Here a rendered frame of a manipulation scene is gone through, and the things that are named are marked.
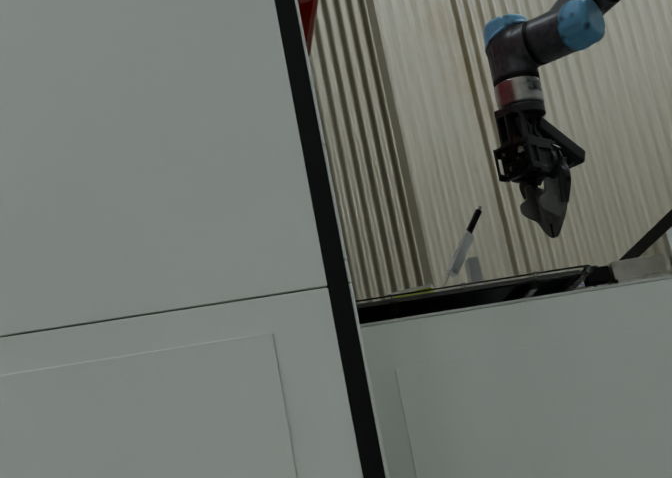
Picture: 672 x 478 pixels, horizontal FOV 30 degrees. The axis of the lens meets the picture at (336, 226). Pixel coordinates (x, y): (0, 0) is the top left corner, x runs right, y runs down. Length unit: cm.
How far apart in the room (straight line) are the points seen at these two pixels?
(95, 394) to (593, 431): 59
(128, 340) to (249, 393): 13
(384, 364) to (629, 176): 388
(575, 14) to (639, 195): 334
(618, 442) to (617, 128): 391
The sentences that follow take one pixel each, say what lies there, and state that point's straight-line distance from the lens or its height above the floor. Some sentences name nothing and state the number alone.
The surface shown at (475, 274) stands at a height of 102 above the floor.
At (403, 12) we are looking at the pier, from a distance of 522.
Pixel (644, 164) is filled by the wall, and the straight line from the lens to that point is 535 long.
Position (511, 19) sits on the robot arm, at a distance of 205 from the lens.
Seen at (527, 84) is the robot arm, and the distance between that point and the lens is 201.
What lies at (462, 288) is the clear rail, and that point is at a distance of 175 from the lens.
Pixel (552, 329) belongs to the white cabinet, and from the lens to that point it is 153.
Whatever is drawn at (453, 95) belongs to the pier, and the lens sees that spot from 509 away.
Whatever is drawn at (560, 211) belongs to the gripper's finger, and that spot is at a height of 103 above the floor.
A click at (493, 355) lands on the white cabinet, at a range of 151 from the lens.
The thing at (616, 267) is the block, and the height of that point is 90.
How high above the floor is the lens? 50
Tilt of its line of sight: 17 degrees up
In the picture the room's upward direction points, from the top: 11 degrees counter-clockwise
